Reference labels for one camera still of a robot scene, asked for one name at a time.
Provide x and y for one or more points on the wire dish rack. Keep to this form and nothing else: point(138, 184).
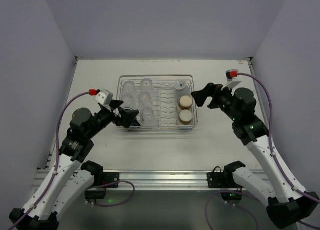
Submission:
point(164, 101)

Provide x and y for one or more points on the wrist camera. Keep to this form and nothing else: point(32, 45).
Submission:
point(233, 79)
point(104, 97)

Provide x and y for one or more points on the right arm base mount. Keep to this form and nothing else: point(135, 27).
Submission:
point(222, 178)

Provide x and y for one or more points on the cream brown cup front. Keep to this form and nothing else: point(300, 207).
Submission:
point(185, 117)

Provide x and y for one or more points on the clear glass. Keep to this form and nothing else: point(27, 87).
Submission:
point(129, 87)
point(129, 101)
point(148, 117)
point(146, 85)
point(145, 100)

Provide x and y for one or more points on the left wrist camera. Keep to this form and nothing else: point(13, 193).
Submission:
point(104, 97)

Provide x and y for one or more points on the dark blue ceramic cup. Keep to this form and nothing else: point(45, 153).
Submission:
point(132, 121)

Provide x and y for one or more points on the cream brown cup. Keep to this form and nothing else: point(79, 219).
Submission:
point(184, 103)
point(185, 117)

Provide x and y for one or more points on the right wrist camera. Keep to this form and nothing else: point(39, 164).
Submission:
point(233, 79)

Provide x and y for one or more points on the aluminium mounting rail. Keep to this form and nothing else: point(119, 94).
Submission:
point(153, 180)

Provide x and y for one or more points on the light blue footed cup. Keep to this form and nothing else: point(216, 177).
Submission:
point(181, 89)

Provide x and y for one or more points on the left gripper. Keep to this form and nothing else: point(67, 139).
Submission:
point(116, 111)

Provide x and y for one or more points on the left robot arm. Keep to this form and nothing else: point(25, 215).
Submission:
point(71, 174)

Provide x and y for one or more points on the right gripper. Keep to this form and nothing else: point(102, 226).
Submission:
point(214, 96)

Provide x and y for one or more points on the cream brown cup rear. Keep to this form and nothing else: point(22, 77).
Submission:
point(184, 103)

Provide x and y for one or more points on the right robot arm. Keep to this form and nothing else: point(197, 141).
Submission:
point(286, 200)

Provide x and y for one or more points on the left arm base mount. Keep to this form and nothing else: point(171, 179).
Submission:
point(100, 178)

